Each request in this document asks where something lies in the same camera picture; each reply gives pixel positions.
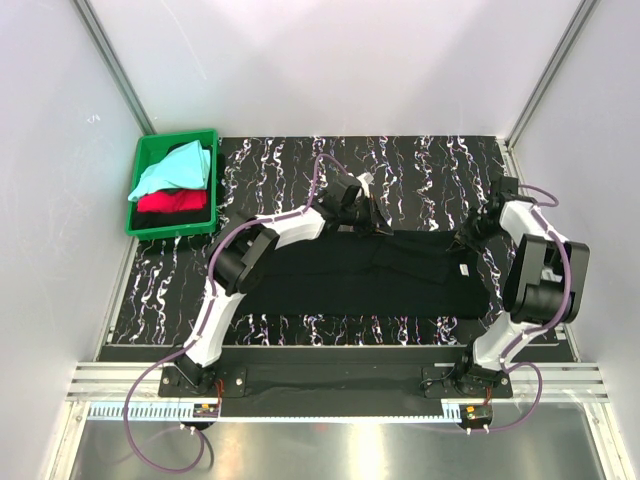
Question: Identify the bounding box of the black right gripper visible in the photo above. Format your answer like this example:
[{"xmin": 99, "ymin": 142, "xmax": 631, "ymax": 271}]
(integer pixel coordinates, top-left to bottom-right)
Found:
[{"xmin": 447, "ymin": 207, "xmax": 505, "ymax": 255}]

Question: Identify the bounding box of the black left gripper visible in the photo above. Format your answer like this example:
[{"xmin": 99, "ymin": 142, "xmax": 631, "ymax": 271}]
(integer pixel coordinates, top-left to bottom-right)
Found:
[{"xmin": 339, "ymin": 194, "xmax": 392, "ymax": 238}]

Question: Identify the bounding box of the black t shirt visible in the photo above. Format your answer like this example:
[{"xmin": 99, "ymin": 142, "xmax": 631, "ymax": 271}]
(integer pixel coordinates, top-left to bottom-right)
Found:
[{"xmin": 237, "ymin": 230, "xmax": 489, "ymax": 319}]

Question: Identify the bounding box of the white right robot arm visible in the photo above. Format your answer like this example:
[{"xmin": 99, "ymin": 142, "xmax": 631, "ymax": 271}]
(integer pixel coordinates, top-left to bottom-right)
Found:
[{"xmin": 449, "ymin": 176, "xmax": 590, "ymax": 397}]

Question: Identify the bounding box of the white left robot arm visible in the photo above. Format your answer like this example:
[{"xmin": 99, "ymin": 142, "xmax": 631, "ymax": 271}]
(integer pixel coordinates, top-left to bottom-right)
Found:
[{"xmin": 174, "ymin": 172, "xmax": 393, "ymax": 396}]

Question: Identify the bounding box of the black marble pattern mat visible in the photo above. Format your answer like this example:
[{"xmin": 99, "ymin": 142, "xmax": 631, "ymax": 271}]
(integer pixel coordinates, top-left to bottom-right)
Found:
[{"xmin": 107, "ymin": 136, "xmax": 515, "ymax": 347}]

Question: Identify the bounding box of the light blue t shirt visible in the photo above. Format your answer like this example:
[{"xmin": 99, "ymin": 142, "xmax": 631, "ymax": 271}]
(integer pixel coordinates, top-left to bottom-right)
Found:
[{"xmin": 128, "ymin": 140, "xmax": 212, "ymax": 202}]

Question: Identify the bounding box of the red t shirt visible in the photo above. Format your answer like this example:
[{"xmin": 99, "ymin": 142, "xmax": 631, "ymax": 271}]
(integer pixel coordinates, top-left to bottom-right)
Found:
[{"xmin": 136, "ymin": 189, "xmax": 208, "ymax": 214}]

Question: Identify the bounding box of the black folded shirt in bin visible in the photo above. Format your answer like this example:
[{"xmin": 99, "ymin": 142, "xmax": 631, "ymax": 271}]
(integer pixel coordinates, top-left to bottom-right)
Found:
[{"xmin": 130, "ymin": 207, "xmax": 211, "ymax": 230}]

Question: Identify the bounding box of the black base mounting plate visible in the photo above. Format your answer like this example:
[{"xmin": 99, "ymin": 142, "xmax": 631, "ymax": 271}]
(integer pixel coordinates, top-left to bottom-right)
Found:
[{"xmin": 159, "ymin": 346, "xmax": 512, "ymax": 413}]

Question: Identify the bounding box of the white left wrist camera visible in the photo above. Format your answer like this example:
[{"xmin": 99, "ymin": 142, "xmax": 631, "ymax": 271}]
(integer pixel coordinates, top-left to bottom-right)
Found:
[{"xmin": 357, "ymin": 172, "xmax": 374, "ymax": 198}]

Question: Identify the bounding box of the right aluminium corner post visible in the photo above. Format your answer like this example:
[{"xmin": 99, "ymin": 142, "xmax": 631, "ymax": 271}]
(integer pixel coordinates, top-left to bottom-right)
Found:
[{"xmin": 504, "ymin": 0, "xmax": 600, "ymax": 151}]

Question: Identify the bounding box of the aluminium corner post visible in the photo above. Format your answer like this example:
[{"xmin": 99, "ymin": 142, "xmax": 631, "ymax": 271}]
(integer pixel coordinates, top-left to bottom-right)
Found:
[
  {"xmin": 71, "ymin": 0, "xmax": 156, "ymax": 135},
  {"xmin": 504, "ymin": 0, "xmax": 600, "ymax": 151}
]

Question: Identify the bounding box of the white slotted cable duct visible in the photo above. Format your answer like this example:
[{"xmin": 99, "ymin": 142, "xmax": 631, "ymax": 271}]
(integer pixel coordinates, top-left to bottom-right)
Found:
[{"xmin": 88, "ymin": 401, "xmax": 462, "ymax": 425}]

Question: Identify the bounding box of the left aluminium corner post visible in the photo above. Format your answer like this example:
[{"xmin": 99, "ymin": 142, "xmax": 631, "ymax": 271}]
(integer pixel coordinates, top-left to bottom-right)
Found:
[{"xmin": 71, "ymin": 0, "xmax": 156, "ymax": 135}]

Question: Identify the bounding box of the aluminium frame rail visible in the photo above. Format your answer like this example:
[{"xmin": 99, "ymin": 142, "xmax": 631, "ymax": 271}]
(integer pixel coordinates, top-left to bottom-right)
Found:
[{"xmin": 66, "ymin": 362, "xmax": 162, "ymax": 401}]

